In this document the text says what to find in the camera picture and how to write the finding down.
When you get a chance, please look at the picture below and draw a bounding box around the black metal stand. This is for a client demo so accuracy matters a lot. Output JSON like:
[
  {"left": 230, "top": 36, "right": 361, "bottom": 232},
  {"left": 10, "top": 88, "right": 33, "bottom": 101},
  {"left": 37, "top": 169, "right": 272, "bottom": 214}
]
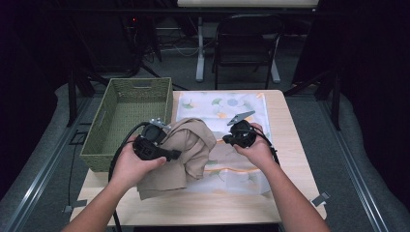
[
  {"left": 283, "top": 68, "right": 343, "bottom": 131},
  {"left": 65, "top": 62, "right": 110, "bottom": 128}
]

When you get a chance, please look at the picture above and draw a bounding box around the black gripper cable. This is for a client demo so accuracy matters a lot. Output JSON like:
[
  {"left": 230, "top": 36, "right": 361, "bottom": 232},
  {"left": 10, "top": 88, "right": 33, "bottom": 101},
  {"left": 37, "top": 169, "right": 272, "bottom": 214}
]
[
  {"left": 253, "top": 125, "right": 281, "bottom": 167},
  {"left": 107, "top": 121, "right": 152, "bottom": 232}
]

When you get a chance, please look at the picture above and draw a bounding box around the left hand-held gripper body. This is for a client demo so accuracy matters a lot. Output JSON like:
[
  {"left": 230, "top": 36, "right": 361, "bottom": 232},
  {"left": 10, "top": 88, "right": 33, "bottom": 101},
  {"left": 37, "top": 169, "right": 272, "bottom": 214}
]
[{"left": 132, "top": 117, "right": 172, "bottom": 161}]

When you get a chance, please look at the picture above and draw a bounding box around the grey tape strip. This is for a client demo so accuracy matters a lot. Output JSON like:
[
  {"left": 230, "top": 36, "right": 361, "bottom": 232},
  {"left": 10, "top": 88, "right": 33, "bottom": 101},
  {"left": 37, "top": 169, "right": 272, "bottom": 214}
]
[
  {"left": 62, "top": 199, "right": 88, "bottom": 214},
  {"left": 310, "top": 190, "right": 332, "bottom": 208}
]

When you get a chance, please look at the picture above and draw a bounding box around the white leaf-print laundry bag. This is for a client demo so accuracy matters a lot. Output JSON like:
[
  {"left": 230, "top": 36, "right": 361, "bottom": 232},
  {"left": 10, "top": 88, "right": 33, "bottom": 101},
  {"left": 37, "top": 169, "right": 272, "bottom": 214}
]
[{"left": 175, "top": 91, "right": 274, "bottom": 196}]

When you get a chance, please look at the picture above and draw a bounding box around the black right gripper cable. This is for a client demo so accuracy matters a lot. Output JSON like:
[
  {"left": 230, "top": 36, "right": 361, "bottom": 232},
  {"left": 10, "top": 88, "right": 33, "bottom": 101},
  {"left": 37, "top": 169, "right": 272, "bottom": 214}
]
[{"left": 253, "top": 125, "right": 281, "bottom": 167}]

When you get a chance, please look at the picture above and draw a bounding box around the person's right hand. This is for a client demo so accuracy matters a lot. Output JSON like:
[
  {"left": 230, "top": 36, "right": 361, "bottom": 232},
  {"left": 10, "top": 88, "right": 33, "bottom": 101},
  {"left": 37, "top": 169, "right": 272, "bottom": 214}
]
[{"left": 232, "top": 122, "right": 280, "bottom": 172}]

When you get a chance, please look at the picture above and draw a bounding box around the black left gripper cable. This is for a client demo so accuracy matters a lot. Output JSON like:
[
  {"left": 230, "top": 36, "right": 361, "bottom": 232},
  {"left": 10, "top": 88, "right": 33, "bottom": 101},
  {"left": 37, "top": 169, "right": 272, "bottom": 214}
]
[{"left": 107, "top": 121, "right": 152, "bottom": 232}]

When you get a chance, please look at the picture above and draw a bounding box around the thin black floor cable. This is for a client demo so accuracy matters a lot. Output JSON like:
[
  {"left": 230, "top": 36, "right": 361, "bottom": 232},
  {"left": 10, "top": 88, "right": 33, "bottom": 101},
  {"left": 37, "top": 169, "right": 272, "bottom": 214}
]
[{"left": 67, "top": 129, "right": 89, "bottom": 208}]

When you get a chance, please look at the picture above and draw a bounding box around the green woven basket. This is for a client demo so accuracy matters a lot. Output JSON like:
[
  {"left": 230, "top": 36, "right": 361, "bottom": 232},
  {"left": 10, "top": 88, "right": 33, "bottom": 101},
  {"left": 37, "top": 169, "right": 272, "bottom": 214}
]
[{"left": 79, "top": 76, "right": 174, "bottom": 173}]

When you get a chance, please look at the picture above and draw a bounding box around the black folding chair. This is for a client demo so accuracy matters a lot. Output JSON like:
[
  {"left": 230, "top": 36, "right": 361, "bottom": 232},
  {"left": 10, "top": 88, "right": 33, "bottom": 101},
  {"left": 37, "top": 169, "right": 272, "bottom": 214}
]
[{"left": 211, "top": 13, "right": 286, "bottom": 91}]

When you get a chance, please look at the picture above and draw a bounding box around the beige garment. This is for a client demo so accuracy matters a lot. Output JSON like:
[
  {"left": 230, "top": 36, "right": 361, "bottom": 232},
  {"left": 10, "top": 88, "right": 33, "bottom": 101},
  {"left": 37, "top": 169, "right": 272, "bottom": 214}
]
[{"left": 136, "top": 117, "right": 218, "bottom": 201}]

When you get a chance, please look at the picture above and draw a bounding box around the person's left hand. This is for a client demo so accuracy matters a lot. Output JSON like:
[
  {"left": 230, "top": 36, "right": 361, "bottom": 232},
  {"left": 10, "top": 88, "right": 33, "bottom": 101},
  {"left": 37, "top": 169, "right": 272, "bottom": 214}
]
[{"left": 109, "top": 134, "right": 168, "bottom": 191}]

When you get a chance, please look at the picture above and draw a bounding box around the white desk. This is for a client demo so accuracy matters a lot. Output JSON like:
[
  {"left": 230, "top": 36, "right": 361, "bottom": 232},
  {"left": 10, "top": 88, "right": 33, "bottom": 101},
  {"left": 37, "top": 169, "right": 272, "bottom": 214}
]
[{"left": 176, "top": 0, "right": 320, "bottom": 84}]

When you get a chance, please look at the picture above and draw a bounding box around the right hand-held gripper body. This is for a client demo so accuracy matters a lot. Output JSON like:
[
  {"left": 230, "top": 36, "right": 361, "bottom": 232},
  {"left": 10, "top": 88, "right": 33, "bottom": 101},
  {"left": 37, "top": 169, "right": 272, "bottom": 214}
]
[{"left": 224, "top": 110, "right": 259, "bottom": 150}]

